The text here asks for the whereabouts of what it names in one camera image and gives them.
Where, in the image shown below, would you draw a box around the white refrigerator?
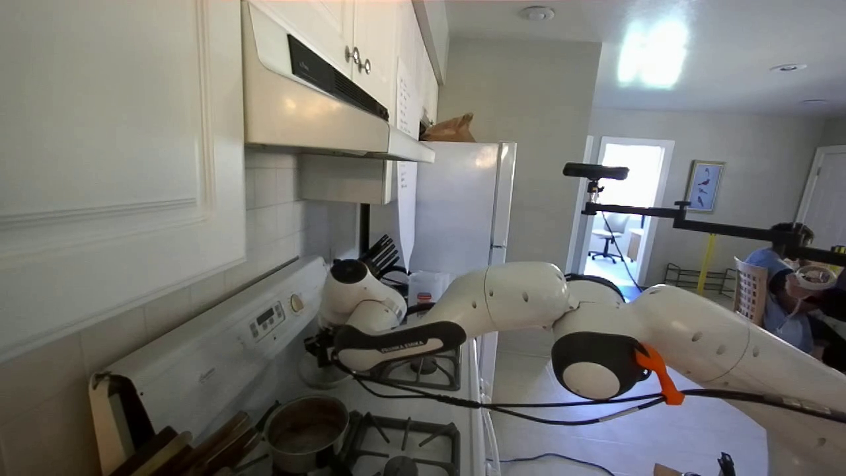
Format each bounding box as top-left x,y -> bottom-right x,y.
406,143 -> 517,304

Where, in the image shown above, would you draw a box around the small steel pot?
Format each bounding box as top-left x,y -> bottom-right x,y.
262,397 -> 348,476

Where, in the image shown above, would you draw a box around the black burner grate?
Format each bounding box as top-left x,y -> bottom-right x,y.
373,350 -> 459,393
234,401 -> 462,476

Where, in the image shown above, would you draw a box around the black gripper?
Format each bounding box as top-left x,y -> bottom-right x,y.
303,325 -> 348,369

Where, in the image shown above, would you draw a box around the white range hood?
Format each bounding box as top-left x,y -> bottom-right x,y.
241,0 -> 433,205

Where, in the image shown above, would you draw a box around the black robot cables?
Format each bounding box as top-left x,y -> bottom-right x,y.
339,361 -> 846,432

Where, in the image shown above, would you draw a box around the black camera boom stand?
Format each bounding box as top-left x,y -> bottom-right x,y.
562,163 -> 846,267

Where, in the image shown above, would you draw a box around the framed wall picture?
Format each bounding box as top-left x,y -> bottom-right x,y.
684,159 -> 723,214

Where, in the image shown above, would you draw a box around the left black burner grate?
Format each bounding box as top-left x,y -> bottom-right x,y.
234,401 -> 462,476

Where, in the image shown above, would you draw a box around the white upper cabinet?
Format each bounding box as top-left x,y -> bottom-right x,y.
0,0 -> 245,361

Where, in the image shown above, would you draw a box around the brown paper bag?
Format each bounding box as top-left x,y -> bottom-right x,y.
423,115 -> 474,143

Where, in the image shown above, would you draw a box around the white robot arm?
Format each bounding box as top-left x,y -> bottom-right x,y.
307,259 -> 846,475

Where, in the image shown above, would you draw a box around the white gas stove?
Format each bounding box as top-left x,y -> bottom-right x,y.
97,259 -> 500,476

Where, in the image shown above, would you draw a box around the wooden knife block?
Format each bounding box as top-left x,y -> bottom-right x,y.
361,237 -> 402,278

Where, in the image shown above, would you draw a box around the person in blue shirt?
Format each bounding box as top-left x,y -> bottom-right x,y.
745,222 -> 846,361

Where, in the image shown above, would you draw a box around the right black burner grate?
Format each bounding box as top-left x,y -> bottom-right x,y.
373,350 -> 459,393

